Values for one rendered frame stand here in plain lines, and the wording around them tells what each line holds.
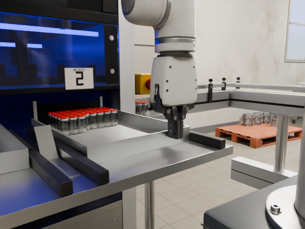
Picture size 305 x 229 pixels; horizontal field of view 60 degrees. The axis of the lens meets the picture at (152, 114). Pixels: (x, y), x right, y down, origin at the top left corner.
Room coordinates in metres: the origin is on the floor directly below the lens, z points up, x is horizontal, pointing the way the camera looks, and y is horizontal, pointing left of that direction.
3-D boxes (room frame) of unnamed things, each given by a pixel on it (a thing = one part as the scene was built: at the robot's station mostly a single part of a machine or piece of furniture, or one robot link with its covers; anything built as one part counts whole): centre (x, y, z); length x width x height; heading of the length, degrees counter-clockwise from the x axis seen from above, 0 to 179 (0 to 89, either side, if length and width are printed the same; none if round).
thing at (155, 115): (0.99, 0.05, 0.87); 0.14 x 0.13 x 0.02; 39
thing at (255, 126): (3.99, -1.66, 0.16); 1.16 x 0.82 x 0.33; 123
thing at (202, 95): (1.23, -0.10, 0.92); 0.69 x 0.15 x 0.16; 129
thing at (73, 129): (0.67, 0.21, 0.90); 0.02 x 0.02 x 0.05
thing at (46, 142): (0.45, 0.17, 0.91); 0.14 x 0.03 x 0.06; 38
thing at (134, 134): (0.65, 0.12, 0.90); 0.34 x 0.26 x 0.04; 39
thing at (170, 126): (0.54, -0.04, 0.93); 0.03 x 0.03 x 0.07; 39
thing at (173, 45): (0.56, -0.05, 1.09); 0.09 x 0.08 x 0.03; 129
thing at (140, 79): (0.95, 0.03, 0.99); 0.08 x 0.07 x 0.07; 39
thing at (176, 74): (0.56, -0.05, 1.03); 0.10 x 0.07 x 0.11; 129
